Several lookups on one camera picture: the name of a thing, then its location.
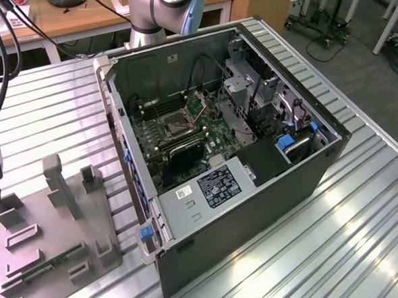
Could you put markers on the green motherboard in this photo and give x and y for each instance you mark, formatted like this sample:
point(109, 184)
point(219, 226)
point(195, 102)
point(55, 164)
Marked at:
point(215, 119)

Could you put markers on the RAM slot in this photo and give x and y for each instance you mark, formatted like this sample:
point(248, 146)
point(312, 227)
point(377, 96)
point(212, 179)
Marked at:
point(163, 113)
point(162, 105)
point(162, 100)
point(162, 109)

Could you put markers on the black graphics card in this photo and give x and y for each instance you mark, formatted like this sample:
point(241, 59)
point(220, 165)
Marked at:
point(186, 154)

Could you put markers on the green RAM stick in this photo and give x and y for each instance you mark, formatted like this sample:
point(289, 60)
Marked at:
point(41, 269)

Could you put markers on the white cardboard box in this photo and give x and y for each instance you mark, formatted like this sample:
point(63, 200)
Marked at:
point(20, 21)

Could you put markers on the locking lever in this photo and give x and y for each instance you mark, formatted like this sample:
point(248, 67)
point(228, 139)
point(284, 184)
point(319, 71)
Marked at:
point(200, 111)

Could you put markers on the wooden desk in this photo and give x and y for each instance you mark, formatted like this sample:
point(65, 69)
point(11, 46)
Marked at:
point(76, 18)

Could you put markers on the wooden cabinet panel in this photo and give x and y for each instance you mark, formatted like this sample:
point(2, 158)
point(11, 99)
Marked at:
point(267, 3)

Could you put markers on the hard disk in blue carrier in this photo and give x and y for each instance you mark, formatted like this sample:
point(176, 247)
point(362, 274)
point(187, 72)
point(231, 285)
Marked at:
point(284, 142)

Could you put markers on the grey power supply unit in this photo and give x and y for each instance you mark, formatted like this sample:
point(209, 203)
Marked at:
point(182, 214)

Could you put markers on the black plastic air shroud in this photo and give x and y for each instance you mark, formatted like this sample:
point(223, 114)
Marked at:
point(264, 162)

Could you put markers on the CPU socket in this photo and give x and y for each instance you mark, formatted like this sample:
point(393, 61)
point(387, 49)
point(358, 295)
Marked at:
point(178, 126)

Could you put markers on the black round base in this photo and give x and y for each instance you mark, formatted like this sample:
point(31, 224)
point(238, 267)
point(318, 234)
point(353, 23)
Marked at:
point(68, 0)

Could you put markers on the grey parts rack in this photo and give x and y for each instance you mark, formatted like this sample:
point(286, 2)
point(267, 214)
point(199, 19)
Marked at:
point(55, 232)

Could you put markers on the silver drive cage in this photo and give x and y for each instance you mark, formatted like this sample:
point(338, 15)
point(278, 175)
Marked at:
point(235, 82)

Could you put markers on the small blue drive latch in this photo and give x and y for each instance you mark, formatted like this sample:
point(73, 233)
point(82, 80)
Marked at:
point(312, 128)

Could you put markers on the open black PC case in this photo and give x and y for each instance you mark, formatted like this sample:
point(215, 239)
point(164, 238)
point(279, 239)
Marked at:
point(241, 237)

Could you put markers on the blue case latch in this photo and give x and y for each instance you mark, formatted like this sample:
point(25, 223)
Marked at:
point(146, 234)

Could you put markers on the black rolling stand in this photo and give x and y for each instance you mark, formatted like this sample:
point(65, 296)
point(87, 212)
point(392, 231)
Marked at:
point(326, 26)

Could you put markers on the white table frame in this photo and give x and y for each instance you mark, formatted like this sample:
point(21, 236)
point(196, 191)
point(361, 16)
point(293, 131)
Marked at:
point(353, 1)
point(385, 26)

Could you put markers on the small silver heatsink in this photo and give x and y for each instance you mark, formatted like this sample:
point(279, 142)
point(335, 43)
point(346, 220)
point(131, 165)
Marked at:
point(216, 161)

